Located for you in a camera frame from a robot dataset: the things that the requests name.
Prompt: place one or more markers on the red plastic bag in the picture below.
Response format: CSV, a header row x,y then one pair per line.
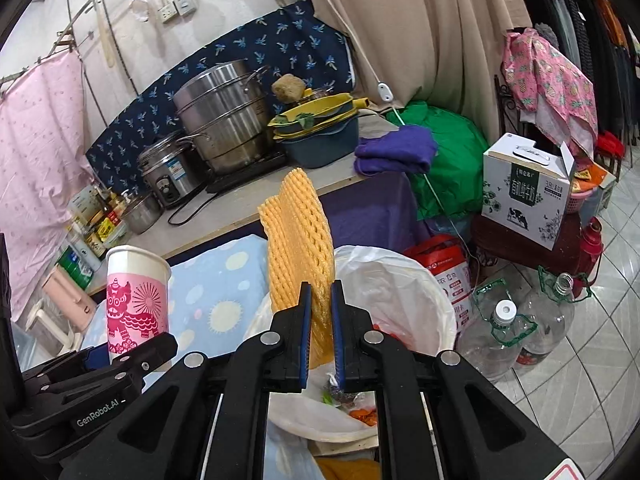
x,y
389,332

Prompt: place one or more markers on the red and white bag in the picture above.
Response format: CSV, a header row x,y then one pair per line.
x,y
450,280

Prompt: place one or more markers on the green packet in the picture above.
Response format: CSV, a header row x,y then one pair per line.
x,y
75,270

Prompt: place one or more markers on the dark bottle with red label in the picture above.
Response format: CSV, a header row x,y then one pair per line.
x,y
112,210

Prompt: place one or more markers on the pink electric kettle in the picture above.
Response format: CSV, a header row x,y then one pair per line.
x,y
70,292

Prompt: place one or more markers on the pink dotted curtain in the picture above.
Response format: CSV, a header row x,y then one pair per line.
x,y
40,160

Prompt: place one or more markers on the blue basin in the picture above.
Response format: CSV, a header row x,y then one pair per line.
x,y
320,147

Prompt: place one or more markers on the wooden spoon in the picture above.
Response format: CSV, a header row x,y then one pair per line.
x,y
107,40

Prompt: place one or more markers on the white plastic bottle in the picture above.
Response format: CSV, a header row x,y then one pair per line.
x,y
85,255

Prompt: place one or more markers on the white glass kettle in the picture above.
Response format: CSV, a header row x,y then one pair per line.
x,y
50,327

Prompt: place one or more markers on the pink and white paper cup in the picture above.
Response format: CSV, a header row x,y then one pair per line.
x,y
135,305

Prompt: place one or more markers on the clear water bottle white cap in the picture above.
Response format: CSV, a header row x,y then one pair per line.
x,y
490,350

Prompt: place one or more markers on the black induction cooker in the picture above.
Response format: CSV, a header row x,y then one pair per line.
x,y
260,167

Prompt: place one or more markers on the purple cloth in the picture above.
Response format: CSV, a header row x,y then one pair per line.
x,y
395,152

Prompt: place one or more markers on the orange plastic bag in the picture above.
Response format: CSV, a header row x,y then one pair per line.
x,y
365,416

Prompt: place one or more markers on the beige curtain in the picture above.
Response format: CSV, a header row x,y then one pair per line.
x,y
425,35

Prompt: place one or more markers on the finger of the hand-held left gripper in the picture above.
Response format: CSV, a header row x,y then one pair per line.
x,y
145,355
95,353

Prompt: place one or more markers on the dark red stool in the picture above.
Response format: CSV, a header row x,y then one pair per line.
x,y
500,245

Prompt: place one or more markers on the steel wool scrubber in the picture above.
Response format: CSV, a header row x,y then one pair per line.
x,y
351,400

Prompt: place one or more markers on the clear food container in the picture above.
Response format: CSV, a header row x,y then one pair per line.
x,y
116,234

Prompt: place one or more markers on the clear open water bottle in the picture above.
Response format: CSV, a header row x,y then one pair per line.
x,y
550,320

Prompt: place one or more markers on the white wall socket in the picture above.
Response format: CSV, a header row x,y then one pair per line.
x,y
176,7

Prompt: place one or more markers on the brown loofah sponge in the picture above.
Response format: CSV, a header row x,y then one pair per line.
x,y
288,88

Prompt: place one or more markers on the rack of dark clothes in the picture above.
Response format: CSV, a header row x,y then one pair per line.
x,y
590,20

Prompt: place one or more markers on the white milk carton box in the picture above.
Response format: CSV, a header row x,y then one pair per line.
x,y
525,195

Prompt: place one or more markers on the green bag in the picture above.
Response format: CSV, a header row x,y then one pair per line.
x,y
460,160

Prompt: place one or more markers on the white bin with plastic liner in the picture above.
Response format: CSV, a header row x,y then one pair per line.
x,y
400,290

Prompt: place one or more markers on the dark soy sauce bottle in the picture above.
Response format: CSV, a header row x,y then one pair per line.
x,y
94,244

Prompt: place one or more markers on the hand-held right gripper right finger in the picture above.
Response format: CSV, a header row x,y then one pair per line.
x,y
337,340

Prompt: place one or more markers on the white and green box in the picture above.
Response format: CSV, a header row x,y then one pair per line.
x,y
85,202

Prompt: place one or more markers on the pink basket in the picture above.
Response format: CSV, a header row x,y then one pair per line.
x,y
582,197

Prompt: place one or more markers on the red thermos flask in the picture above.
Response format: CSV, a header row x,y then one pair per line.
x,y
589,255

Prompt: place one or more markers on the steel rice cooker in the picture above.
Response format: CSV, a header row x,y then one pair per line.
x,y
167,175

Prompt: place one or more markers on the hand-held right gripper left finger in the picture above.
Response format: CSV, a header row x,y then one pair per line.
x,y
305,340

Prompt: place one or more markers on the yellow packet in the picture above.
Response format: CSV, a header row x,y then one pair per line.
x,y
105,230

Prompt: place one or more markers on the dark blue printed cloth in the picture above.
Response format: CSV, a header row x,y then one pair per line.
x,y
225,45

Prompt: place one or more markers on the yellow foam net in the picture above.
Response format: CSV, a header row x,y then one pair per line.
x,y
300,240

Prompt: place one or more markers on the small steel pot with lid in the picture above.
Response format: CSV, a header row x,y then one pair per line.
x,y
141,212

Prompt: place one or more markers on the pink printed cloth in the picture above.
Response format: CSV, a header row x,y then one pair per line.
x,y
550,80

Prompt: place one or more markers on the steel steamer pot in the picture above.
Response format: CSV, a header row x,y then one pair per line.
x,y
225,120

